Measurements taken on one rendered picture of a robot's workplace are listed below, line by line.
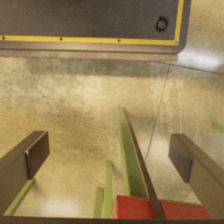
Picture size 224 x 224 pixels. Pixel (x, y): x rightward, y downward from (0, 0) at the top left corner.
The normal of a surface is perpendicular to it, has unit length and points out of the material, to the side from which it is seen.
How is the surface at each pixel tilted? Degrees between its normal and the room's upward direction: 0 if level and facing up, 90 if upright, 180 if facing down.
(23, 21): 0
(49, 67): 0
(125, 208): 90
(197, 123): 0
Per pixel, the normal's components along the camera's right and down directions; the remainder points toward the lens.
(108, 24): 0.00, 0.26
